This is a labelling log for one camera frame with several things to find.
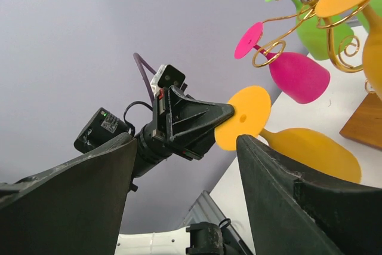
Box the magenta wine glass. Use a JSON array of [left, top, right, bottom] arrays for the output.
[[234, 22, 331, 104]]

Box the orange wine glass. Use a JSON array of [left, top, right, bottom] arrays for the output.
[[214, 86, 362, 183], [314, 0, 381, 97]]

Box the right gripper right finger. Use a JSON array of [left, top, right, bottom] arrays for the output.
[[236, 135, 381, 254]]

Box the gold wire wine glass rack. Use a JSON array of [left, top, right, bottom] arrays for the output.
[[252, 0, 382, 150]]

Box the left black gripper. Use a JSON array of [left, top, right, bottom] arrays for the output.
[[133, 86, 235, 177]]

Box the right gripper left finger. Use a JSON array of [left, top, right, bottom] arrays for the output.
[[1, 133, 137, 254]]

